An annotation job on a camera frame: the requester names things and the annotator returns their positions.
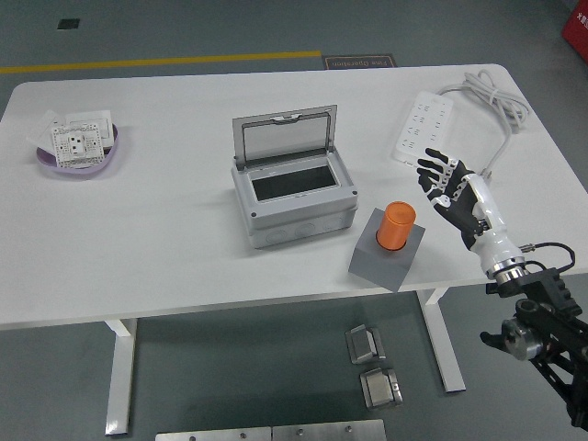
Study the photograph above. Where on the white power strip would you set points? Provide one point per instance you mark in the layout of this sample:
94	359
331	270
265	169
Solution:
422	119

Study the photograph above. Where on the purple shallow bowl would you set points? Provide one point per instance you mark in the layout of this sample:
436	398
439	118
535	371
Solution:
43	158

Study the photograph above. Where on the grey junction box hinged lid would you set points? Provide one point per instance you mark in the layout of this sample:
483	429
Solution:
298	216

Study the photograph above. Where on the red container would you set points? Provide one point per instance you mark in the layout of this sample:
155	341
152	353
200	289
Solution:
578	27

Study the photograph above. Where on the white table leg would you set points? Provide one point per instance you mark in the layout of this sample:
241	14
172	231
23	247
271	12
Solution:
443	349
120	376

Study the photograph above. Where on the orange cylinder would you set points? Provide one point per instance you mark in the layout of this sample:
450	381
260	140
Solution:
395	225

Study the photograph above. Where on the robot right hand white shell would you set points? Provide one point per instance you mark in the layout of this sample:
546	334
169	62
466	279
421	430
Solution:
459	206

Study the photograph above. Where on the thin white plastic card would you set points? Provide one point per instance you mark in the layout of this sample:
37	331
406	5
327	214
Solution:
41	133

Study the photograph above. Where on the grey cube with round hole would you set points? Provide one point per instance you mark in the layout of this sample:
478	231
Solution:
376	271

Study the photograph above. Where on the grey metal plate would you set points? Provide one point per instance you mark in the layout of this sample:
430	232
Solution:
211	435
328	432

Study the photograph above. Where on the small metal block fixture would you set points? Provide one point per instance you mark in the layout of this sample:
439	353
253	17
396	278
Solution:
365	344
381	390

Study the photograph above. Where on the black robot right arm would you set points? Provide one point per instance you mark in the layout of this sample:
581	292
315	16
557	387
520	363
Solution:
551	303

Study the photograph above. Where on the white wall socket module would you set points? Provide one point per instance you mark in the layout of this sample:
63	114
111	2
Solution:
75	142

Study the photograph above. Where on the black floor socket cover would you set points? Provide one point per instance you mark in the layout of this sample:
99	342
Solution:
68	24

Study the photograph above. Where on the white switch panel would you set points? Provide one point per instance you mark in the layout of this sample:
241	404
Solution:
92	117

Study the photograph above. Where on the dark floor sign with lettering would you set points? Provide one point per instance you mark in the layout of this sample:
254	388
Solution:
358	63

